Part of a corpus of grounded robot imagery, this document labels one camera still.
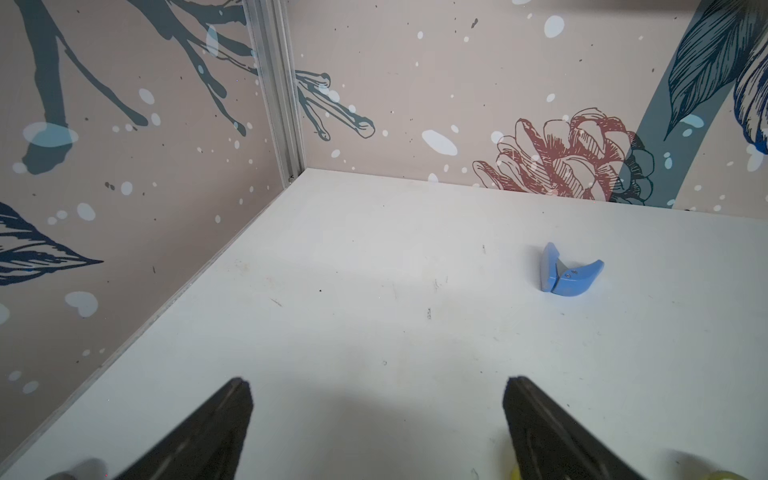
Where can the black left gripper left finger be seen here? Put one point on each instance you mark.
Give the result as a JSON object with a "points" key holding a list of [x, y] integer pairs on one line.
{"points": [[207, 445]]}

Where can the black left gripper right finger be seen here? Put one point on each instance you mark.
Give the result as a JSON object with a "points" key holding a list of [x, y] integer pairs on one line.
{"points": [[550, 444]]}

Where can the aluminium corner post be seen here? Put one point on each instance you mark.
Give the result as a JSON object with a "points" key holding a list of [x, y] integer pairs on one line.
{"points": [[269, 33]]}

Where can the blue tape cutter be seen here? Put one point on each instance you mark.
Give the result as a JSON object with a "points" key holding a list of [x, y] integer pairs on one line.
{"points": [[557, 279]]}

